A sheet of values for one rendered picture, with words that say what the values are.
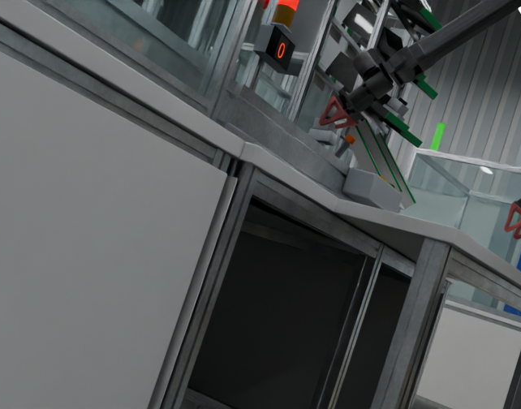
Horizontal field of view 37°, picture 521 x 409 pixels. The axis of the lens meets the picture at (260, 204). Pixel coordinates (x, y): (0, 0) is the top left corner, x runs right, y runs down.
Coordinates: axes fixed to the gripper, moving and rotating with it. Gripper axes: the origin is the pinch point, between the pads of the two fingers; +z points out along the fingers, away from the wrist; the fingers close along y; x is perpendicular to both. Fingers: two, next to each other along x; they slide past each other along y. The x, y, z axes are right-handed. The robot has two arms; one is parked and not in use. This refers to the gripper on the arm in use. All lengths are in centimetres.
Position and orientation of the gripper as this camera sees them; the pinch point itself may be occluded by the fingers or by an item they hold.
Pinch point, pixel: (325, 124)
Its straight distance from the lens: 204.5
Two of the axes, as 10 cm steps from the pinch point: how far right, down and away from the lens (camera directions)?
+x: 4.4, 8.0, -4.2
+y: -4.4, -2.1, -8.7
